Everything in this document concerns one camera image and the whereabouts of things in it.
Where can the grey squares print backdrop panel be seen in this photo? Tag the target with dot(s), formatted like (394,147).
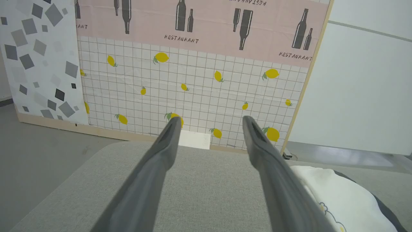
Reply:
(42,64)

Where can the white and black long-sleeve shirt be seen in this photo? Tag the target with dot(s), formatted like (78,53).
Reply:
(344,196)

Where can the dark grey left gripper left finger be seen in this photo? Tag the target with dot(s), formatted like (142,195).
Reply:
(151,167)

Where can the white rectangular box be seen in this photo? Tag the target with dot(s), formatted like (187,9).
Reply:
(194,140)

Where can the metal backdrop stand foot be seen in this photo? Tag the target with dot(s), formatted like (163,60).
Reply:
(288,155)

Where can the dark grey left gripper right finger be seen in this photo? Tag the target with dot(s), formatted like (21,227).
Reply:
(273,174)

